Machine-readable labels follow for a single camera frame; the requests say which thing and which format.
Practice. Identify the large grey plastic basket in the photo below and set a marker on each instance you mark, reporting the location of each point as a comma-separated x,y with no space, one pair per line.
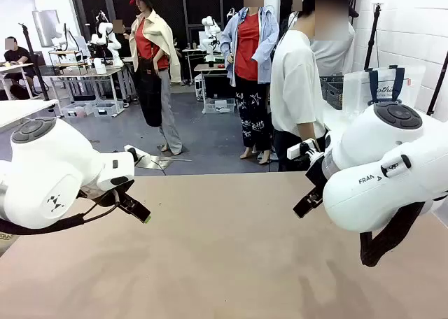
325,79

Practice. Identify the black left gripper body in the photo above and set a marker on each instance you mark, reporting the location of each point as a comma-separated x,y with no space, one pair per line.
105,198

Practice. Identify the metal mannequin base plate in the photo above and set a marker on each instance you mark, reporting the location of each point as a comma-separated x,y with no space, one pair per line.
154,162

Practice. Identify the person's right forearm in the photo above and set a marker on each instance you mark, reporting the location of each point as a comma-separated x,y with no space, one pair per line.
306,133

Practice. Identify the seated person black shirt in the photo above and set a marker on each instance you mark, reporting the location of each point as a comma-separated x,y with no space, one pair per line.
17,58

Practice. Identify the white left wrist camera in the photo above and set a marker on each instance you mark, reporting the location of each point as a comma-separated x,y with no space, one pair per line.
138,152

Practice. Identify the white work table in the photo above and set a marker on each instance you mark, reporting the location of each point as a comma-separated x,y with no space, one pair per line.
21,111

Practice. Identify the black tripod stand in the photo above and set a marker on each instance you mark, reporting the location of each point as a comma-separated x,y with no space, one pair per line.
33,63

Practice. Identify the small grey plastic basket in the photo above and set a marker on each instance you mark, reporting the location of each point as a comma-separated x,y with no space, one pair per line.
336,98

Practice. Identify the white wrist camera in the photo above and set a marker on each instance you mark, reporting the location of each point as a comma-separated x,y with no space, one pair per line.
297,151
138,152

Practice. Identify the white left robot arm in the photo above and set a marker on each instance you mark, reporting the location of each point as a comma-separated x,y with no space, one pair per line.
52,165

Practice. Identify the standing person in black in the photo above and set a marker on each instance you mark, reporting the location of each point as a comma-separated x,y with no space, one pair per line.
120,35

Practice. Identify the white side table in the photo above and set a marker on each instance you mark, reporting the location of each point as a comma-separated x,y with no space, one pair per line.
332,118

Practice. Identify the grey work table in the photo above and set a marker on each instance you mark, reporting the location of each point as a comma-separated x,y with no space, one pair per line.
91,73

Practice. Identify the table with black cabinet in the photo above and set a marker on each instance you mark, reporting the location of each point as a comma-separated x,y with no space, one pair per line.
213,77

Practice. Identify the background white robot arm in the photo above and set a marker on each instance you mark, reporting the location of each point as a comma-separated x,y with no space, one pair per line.
112,42
211,35
63,35

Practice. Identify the black light stand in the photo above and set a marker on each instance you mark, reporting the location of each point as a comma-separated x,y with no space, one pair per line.
372,35

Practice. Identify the mannequin with blue shirt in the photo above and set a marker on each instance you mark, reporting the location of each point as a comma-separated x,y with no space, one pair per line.
248,53

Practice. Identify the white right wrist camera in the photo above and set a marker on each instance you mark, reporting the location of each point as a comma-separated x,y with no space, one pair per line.
297,151

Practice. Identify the mannequin with cream jacket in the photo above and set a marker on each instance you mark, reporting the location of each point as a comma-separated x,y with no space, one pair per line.
154,53

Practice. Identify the mannequin with white shirt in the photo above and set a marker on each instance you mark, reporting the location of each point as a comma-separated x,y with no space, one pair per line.
334,58

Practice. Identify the mannequin in black white outfit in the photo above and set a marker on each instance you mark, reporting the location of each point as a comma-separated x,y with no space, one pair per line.
295,18

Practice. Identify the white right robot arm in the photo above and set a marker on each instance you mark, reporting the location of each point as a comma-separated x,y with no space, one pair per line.
385,165

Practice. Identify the clear plastic storage box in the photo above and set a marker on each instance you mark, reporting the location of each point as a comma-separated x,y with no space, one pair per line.
220,106
77,110
108,109

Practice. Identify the person in white t-shirt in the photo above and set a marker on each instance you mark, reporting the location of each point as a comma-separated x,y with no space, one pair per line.
294,81

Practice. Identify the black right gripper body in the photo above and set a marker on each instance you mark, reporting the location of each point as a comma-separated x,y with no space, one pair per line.
319,175

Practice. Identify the grey wall panel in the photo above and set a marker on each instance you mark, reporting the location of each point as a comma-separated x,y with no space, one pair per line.
45,27

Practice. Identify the black slanted stand pole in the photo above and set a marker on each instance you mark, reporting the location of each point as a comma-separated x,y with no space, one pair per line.
439,84

